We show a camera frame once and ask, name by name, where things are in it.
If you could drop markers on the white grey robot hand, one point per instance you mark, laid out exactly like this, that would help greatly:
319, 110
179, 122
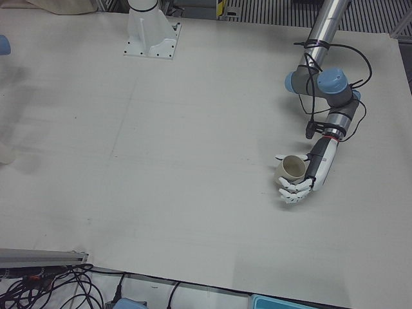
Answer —
5, 154
323, 164

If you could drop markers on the white pedestal mount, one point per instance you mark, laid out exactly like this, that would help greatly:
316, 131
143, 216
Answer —
145, 35

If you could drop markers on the teal plastic box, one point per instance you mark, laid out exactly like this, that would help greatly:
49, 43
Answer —
289, 304

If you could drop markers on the aluminium frame corner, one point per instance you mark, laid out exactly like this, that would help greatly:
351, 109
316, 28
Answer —
402, 29

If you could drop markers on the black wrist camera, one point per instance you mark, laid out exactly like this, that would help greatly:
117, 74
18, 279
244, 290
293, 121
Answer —
310, 130

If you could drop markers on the black ribbed floor mat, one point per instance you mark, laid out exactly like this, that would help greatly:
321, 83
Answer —
273, 11

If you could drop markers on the yellow black striped marker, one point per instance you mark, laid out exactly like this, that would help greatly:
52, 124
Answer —
220, 8

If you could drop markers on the white table cover cloth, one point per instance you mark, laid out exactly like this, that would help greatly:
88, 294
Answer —
193, 161

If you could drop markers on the aluminium extrusion post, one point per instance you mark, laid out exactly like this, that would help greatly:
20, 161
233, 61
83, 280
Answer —
38, 256

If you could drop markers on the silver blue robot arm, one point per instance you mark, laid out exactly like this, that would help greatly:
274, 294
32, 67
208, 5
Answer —
325, 29
4, 45

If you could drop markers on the beige paper cup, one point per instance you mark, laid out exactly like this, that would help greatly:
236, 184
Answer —
291, 167

